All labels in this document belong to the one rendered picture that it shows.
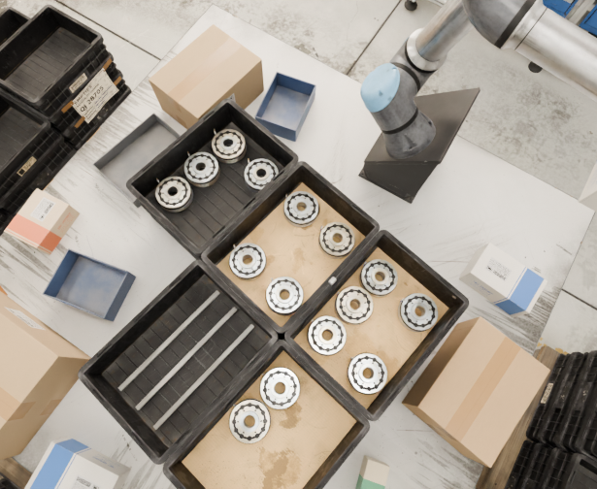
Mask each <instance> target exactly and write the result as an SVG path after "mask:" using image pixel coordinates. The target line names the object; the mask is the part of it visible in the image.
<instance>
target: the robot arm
mask: <svg viewBox="0 0 597 489"><path fill-rule="evenodd" d="M474 27H475V28H476V30H477V31H478V32H479V33H480V34H481V35H482V36H483V37H484V38H485V39H486V40H487V41H488V42H489V43H491V44H492V45H494V46H496V47H497V48H499V49H514V50H515V51H517V52H518V53H520V54H522V55H523V56H525V57H526V58H528V59H529V60H531V61H533V62H534V63H536V64H537V65H539V66H541V67H542V68H544V69H545V70H547V71H548V72H550V73H552V74H553V75H555V76H556V77H558V78H559V79H561V80H562V81H564V82H565V83H567V84H569V85H570V86H572V87H573V88H575V89H576V90H578V91H579V92H581V93H583V94H584V95H586V96H587V97H589V98H590V99H592V100H594V101H595V102H597V38H595V37H594V36H592V35H590V34H589V33H587V32H586V31H584V30H582V29H581V28H579V27H578V26H576V25H575V24H574V23H572V22H570V21H569V20H567V19H566V18H564V17H562V16H560V15H559V14H557V13H555V12H554V11H552V10H551V9H549V8H547V7H546V6H544V4H543V0H447V2H446V3H445V5H444V6H443V7H442V8H441V9H440V10H439V11H438V12H437V13H436V14H435V15H434V17H433V18H432V19H431V20H430V21H429V23H428V24H427V25H426V26H425V27H424V28H420V29H417V30H416V31H415V32H414V33H413V34H412V35H410V36H409V37H408V38H407V39H406V41H405V42H404V44H403V46H402V47H400V48H399V50H398V51H397V52H396V53H395V55H394V56H393V57H392V59H391V60H390V61H389V62H388V63H385V64H382V65H381V66H379V67H377V68H376V69H375V71H372V72H371V73H370V74H369V75H368V76H367V77H366V79H365V80H364V82H363V83H362V85H361V89H360V95H361V98H362V100H363V102H364V105H365V107H366V109H367V110H368V111H369V112H370V114H371V115H372V117H373V118H374V120H375V122H376V123H377V125H378V126H379V128H380V129H381V131H382V134H383V138H384V144H385V148H386V150H387V152H388V154H389V155H390V156H391V157H393V158H395V159H406V158H409V157H412V156H415V155H417V154H419V153H420V152H422V151H423V150H424V149H426V148H427V147H428V146H429V145H430V144H431V142H432V141H433V139H434V137H435V135H436V128H435V126H434V124H433V122H432V120H431V119H430V118H429V117H427V116H426V115H425V114H423V113H422V112H421V111H420V110H419V109H418V108H417V106H416V104H415V101H414V98H415V96H416V95H417V93H418V92H419V91H420V90H421V88H422V87H423V86H424V84H425V83H426V82H427V80H428V79H429V78H430V77H431V76H432V75H433V74H434V73H435V72H436V71H437V70H438V69H439V68H440V67H442V66H443V65H444V63H445V62H446V60H447V57H448V52H449V51H450V50H451V49H452V48H453V47H454V46H455V45H456V44H457V43H458V42H459V41H460V40H461V39H462V38H463V37H465V36H466V35H467V34H468V33H469V32H470V31H471V30H472V29H473V28H474Z"/></svg>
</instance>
